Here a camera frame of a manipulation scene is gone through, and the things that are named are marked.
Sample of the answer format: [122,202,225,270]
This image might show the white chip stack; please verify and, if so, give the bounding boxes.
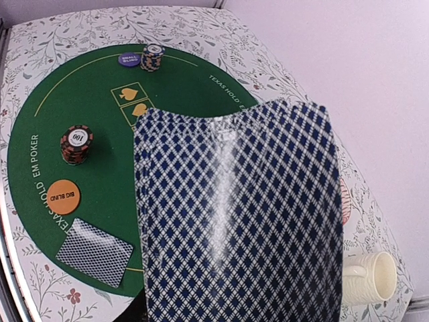
[140,44,165,72]

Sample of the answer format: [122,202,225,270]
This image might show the blue round blind button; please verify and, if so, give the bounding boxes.
[118,52,141,68]

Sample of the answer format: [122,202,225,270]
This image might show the red chip stack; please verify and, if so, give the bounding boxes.
[60,125,94,165]

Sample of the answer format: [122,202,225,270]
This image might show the blue patterned dealt card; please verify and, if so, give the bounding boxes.
[56,218,133,288]

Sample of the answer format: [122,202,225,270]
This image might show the orange round blind button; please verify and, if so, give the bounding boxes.
[47,179,80,215]

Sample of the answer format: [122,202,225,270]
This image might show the red patterned small bowl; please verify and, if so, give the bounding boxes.
[340,179,352,225]

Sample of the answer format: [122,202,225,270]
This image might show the round green poker mat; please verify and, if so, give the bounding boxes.
[6,44,257,297]

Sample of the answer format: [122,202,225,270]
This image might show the cream ceramic mug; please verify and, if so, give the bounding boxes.
[342,252,397,306]

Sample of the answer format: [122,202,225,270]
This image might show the floral white tablecloth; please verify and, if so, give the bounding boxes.
[0,5,415,322]

